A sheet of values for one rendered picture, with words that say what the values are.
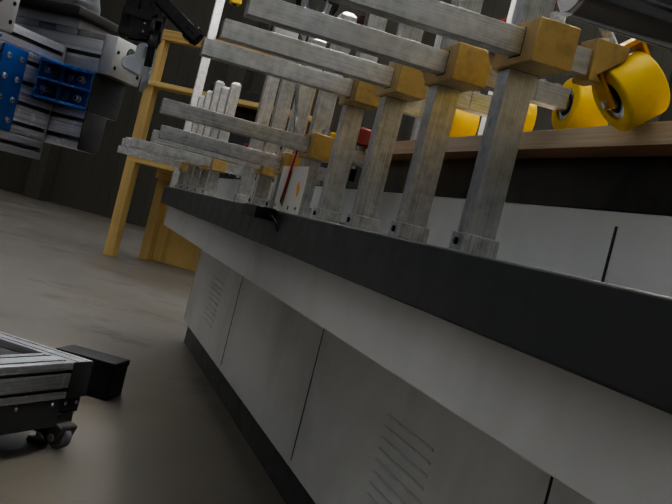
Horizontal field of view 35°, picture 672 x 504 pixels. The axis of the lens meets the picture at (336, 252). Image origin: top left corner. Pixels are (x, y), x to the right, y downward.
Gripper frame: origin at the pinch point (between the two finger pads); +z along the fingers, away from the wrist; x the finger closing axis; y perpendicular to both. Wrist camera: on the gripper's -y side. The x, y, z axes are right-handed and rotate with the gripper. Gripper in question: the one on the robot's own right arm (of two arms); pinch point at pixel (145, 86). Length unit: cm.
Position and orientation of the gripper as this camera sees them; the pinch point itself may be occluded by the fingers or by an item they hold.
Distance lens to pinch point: 213.0
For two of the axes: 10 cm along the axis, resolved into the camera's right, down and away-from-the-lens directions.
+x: 1.5, 0.8, -9.9
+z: -2.3, 9.7, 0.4
